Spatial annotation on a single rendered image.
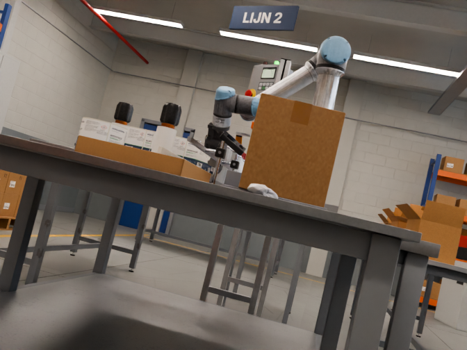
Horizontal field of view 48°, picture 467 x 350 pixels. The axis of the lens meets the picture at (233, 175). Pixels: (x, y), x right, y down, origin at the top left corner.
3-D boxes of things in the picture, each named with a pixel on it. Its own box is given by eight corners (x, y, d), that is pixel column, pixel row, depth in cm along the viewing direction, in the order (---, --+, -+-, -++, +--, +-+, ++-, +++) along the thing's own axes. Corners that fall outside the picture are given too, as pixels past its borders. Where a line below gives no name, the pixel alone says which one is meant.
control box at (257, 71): (257, 109, 254) (266, 71, 255) (284, 110, 242) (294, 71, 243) (243, 103, 247) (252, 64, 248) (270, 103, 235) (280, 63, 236)
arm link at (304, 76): (329, 46, 227) (233, 106, 226) (334, 39, 216) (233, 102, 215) (344, 69, 227) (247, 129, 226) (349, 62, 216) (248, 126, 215)
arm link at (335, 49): (320, 177, 214) (347, 47, 216) (326, 176, 199) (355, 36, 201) (291, 171, 214) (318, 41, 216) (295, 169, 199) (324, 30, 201)
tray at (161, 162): (121, 167, 151) (124, 153, 151) (207, 187, 147) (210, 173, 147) (74, 151, 122) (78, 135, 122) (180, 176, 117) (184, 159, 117)
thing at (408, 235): (117, 178, 338) (118, 176, 338) (351, 235, 311) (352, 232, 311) (-196, 96, 131) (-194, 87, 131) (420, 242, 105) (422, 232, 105)
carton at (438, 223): (383, 248, 383) (395, 198, 386) (454, 265, 378) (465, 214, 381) (397, 251, 342) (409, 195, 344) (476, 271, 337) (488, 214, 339)
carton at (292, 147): (237, 191, 174) (256, 112, 176) (308, 208, 174) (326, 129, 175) (238, 187, 144) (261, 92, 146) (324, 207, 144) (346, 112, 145)
